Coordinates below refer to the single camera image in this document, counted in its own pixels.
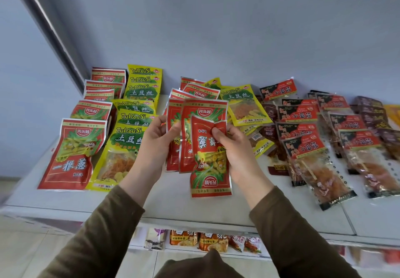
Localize person's right hand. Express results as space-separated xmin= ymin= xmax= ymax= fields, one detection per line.
xmin=212 ymin=124 xmax=275 ymax=210

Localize person's left hand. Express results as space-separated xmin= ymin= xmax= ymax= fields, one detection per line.
xmin=118 ymin=114 xmax=183 ymax=208

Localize red foil snack packet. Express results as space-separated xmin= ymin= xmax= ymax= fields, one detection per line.
xmin=70 ymin=100 xmax=113 ymax=121
xmin=179 ymin=99 xmax=229 ymax=174
xmin=190 ymin=115 xmax=233 ymax=198
xmin=85 ymin=80 xmax=125 ymax=99
xmin=165 ymin=99 xmax=185 ymax=173
xmin=83 ymin=89 xmax=115 ymax=103
xmin=37 ymin=118 xmax=108 ymax=191
xmin=91 ymin=67 xmax=127 ymax=84

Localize yellow green snack packet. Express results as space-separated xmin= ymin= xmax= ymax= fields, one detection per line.
xmin=112 ymin=99 xmax=156 ymax=114
xmin=127 ymin=64 xmax=163 ymax=77
xmin=125 ymin=82 xmax=160 ymax=100
xmin=86 ymin=124 xmax=148 ymax=191
xmin=128 ymin=74 xmax=163 ymax=85
xmin=116 ymin=111 xmax=158 ymax=127

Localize white metal shelf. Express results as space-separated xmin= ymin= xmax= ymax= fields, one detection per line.
xmin=0 ymin=0 xmax=400 ymax=278

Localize pile of black red snacks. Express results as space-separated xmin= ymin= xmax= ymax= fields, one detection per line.
xmin=259 ymin=79 xmax=400 ymax=211

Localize pile of yellow snack packets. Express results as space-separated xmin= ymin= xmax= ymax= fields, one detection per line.
xmin=205 ymin=78 xmax=275 ymax=160

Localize row of white red snacks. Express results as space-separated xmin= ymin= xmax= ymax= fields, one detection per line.
xmin=228 ymin=235 xmax=263 ymax=254

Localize white purple snack packet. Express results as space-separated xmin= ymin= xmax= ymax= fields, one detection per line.
xmin=144 ymin=228 xmax=166 ymax=251

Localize stack of maroon snacks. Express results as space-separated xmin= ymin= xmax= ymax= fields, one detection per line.
xmin=350 ymin=95 xmax=400 ymax=161

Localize row of orange clear snacks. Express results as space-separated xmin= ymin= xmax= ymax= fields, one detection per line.
xmin=383 ymin=105 xmax=400 ymax=131

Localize person's right forearm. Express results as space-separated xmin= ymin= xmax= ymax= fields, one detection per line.
xmin=249 ymin=186 xmax=362 ymax=278

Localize person's left forearm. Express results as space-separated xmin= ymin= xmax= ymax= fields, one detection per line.
xmin=37 ymin=185 xmax=147 ymax=278

